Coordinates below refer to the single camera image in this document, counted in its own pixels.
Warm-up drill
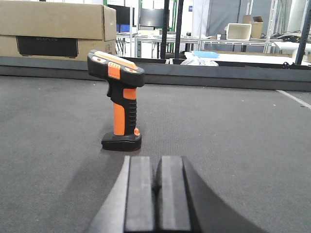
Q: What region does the blue storage bin background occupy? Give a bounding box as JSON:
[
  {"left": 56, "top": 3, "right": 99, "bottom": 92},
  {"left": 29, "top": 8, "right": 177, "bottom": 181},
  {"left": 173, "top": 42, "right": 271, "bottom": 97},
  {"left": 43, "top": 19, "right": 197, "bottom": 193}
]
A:
[{"left": 116, "top": 24, "right": 130, "bottom": 33}]

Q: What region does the white workbench background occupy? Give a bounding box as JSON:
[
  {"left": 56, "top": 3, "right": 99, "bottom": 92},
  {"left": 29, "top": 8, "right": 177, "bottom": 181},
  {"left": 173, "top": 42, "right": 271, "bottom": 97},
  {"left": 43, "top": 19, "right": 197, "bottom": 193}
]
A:
[{"left": 134, "top": 35, "right": 282, "bottom": 59}]

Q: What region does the blue flat tray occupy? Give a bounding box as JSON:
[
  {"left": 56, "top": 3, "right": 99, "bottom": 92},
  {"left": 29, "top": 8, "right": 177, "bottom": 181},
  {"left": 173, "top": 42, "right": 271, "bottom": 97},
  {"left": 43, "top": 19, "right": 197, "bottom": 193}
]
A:
[{"left": 192, "top": 50, "right": 219, "bottom": 58}]

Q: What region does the orange black barcode scanner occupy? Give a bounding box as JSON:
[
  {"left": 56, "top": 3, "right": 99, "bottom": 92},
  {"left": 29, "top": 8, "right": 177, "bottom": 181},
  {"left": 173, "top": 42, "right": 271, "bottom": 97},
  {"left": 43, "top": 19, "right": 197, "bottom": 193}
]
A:
[{"left": 87, "top": 50, "right": 144, "bottom": 151}]

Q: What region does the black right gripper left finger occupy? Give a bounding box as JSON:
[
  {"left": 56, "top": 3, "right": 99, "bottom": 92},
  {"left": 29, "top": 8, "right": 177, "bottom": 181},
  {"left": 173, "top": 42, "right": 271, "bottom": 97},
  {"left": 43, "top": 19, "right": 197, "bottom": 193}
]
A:
[{"left": 85, "top": 156, "right": 155, "bottom": 233}]

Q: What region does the white plastic bin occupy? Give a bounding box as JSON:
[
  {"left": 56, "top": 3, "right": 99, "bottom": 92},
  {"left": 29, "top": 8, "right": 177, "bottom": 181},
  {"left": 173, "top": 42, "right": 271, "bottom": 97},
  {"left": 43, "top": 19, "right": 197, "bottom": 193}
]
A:
[{"left": 225, "top": 23, "right": 252, "bottom": 41}]

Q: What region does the large brown cardboard box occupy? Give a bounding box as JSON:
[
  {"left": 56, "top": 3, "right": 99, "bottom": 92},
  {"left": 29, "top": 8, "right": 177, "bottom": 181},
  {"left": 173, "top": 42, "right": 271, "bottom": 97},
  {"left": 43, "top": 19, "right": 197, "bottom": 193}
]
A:
[{"left": 0, "top": 0, "right": 116, "bottom": 61}]

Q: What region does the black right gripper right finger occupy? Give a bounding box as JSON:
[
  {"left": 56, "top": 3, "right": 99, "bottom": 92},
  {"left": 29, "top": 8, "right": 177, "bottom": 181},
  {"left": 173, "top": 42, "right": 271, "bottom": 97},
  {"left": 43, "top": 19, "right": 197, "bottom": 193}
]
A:
[{"left": 156, "top": 156, "right": 265, "bottom": 233}]

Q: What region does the grey conveyor rear rail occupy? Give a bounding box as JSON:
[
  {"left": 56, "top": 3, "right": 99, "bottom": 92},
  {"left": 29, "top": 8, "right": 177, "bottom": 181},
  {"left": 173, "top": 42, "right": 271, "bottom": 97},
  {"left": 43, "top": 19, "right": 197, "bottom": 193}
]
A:
[{"left": 0, "top": 56, "right": 311, "bottom": 92}]

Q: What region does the small open cardboard box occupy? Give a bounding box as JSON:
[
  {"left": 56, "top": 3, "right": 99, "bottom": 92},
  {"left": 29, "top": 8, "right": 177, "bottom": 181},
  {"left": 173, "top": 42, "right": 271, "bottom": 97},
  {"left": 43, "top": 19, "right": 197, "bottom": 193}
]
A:
[{"left": 242, "top": 15, "right": 263, "bottom": 39}]

